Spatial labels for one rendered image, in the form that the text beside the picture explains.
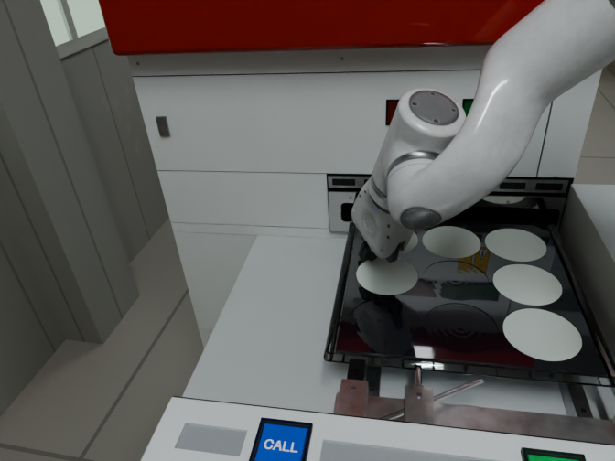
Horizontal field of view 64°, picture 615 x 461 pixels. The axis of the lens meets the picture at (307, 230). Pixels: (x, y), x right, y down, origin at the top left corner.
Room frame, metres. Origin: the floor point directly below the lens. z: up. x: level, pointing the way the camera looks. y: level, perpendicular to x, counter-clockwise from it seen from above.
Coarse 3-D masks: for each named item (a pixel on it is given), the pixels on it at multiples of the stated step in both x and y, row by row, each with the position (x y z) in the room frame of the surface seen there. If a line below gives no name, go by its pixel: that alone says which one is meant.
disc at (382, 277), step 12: (372, 264) 0.66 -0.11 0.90; (384, 264) 0.66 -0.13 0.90; (396, 264) 0.66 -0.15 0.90; (408, 264) 0.65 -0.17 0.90; (360, 276) 0.63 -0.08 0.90; (372, 276) 0.63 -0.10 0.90; (384, 276) 0.63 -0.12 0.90; (396, 276) 0.62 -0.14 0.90; (408, 276) 0.62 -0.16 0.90; (372, 288) 0.60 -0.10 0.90; (384, 288) 0.60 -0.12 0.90; (396, 288) 0.59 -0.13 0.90; (408, 288) 0.59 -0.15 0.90
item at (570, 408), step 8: (560, 384) 0.44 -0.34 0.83; (568, 384) 0.43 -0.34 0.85; (576, 384) 0.43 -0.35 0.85; (568, 392) 0.42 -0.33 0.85; (576, 392) 0.41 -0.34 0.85; (584, 392) 0.41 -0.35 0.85; (568, 400) 0.41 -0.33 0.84; (576, 400) 0.40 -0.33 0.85; (584, 400) 0.40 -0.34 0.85; (568, 408) 0.40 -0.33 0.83; (576, 408) 0.39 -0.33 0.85; (584, 408) 0.39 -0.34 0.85; (584, 416) 0.38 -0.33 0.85; (592, 416) 0.38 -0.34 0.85
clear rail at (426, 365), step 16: (336, 352) 0.47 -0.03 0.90; (400, 368) 0.44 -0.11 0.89; (432, 368) 0.43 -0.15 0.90; (448, 368) 0.43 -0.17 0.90; (464, 368) 0.43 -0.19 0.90; (480, 368) 0.42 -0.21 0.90; (496, 368) 0.42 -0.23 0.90; (512, 368) 0.42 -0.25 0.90; (592, 384) 0.39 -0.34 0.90; (608, 384) 0.39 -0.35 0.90
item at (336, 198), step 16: (336, 192) 0.85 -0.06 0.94; (352, 192) 0.84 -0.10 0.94; (496, 192) 0.80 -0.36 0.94; (512, 192) 0.79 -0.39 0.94; (336, 208) 0.85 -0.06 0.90; (528, 208) 0.77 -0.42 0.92; (544, 208) 0.77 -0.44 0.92; (560, 208) 0.76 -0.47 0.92; (336, 224) 0.85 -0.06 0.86; (528, 224) 0.78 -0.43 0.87
